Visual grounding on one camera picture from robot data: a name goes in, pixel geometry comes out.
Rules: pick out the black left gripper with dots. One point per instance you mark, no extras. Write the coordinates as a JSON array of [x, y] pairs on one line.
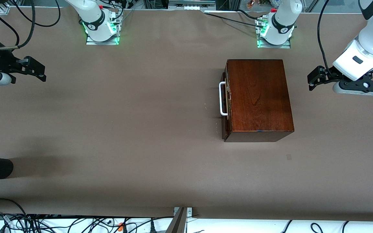
[[329, 76]]

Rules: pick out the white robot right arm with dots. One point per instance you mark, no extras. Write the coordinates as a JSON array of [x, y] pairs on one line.
[[92, 13]]

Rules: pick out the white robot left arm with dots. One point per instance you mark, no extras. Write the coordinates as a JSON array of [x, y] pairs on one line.
[[371, 42]]

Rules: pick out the dark brown wooden cabinet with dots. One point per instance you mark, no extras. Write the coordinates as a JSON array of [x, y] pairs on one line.
[[257, 97]]

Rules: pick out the white power strip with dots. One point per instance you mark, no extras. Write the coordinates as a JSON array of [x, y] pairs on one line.
[[191, 7]]

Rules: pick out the black power plug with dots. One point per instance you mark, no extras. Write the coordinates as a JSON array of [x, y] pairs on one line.
[[152, 227]]

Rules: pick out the metal table edge bracket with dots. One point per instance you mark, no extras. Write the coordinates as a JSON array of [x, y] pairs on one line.
[[177, 223]]

